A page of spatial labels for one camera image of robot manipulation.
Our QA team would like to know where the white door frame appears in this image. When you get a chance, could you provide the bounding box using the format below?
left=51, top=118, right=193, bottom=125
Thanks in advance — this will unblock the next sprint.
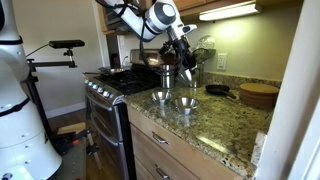
left=254, top=0, right=320, bottom=180

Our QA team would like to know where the steel gas stove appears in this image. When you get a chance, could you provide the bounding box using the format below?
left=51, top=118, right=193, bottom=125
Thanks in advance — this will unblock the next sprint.
left=82, top=48, right=168, bottom=180

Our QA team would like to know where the black bar clamp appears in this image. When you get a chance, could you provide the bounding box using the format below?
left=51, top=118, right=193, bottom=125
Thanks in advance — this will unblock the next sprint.
left=83, top=129, right=103, bottom=171

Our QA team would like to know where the round wooden board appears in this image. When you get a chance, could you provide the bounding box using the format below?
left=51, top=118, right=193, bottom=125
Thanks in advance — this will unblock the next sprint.
left=239, top=93, right=278, bottom=110
left=238, top=82, right=280, bottom=98

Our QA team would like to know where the wrist mounted camera box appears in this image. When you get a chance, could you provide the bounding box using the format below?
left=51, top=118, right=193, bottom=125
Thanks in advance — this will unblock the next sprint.
left=179, top=23, right=198, bottom=35

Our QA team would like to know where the wooden upper cabinet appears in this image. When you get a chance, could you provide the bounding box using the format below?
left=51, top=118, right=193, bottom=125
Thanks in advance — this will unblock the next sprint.
left=173, top=0, right=303, bottom=24

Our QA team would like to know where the robot cart platform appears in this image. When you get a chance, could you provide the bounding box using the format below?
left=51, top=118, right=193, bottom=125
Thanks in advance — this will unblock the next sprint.
left=49, top=138, right=88, bottom=180

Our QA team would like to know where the under-cabinet light fixture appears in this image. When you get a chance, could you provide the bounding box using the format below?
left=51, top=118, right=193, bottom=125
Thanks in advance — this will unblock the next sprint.
left=198, top=1, right=263, bottom=22

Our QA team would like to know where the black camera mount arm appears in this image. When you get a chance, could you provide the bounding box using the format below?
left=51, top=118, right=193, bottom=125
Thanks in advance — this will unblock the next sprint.
left=25, top=48, right=78, bottom=136

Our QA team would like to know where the white wall outlet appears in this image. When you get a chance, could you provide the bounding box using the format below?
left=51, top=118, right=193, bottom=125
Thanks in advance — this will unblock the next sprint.
left=216, top=53, right=228, bottom=71

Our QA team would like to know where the black stereo camera bar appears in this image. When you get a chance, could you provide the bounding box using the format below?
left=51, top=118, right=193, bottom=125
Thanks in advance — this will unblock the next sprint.
left=48, top=39, right=86, bottom=50

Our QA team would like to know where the steel range hood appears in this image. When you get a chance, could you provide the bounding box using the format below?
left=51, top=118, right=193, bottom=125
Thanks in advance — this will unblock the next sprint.
left=101, top=6, right=134, bottom=34

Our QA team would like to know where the perforated steel utensil holder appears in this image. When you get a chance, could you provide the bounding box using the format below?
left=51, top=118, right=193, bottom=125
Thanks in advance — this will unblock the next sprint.
left=191, top=63, right=205, bottom=88
left=159, top=63, right=177, bottom=90

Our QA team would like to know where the metal drawer handle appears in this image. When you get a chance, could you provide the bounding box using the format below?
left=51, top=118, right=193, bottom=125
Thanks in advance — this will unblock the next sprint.
left=151, top=131, right=170, bottom=146
left=154, top=164, right=172, bottom=180

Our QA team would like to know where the black tool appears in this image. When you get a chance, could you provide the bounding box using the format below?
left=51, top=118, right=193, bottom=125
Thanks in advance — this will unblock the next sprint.
left=49, top=131, right=84, bottom=156

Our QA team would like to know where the kitchen base cabinet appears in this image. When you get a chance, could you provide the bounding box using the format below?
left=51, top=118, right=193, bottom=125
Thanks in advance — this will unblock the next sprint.
left=126, top=104, right=244, bottom=180

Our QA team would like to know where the black cast iron skillet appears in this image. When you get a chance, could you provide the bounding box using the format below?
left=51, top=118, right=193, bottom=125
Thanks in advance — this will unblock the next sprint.
left=204, top=84, right=238, bottom=100

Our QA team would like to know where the small stainless steel bowl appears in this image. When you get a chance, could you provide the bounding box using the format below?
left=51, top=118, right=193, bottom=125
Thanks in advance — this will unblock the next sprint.
left=170, top=96, right=201, bottom=116
left=175, top=65, right=195, bottom=86
left=150, top=91, right=175, bottom=108

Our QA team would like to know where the flat pale board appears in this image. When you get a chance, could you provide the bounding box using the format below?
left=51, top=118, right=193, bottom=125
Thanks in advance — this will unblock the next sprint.
left=56, top=121, right=88, bottom=136

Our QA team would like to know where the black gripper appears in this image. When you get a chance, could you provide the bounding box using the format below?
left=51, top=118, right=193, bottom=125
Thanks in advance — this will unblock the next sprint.
left=168, top=36, right=198, bottom=75

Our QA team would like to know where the slotted wooden spoon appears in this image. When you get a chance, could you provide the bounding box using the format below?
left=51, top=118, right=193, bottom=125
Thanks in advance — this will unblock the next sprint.
left=159, top=44, right=179, bottom=66

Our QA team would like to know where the steel frying pan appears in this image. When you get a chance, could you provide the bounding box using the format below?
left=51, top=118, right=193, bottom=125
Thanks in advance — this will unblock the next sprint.
left=83, top=67, right=127, bottom=77

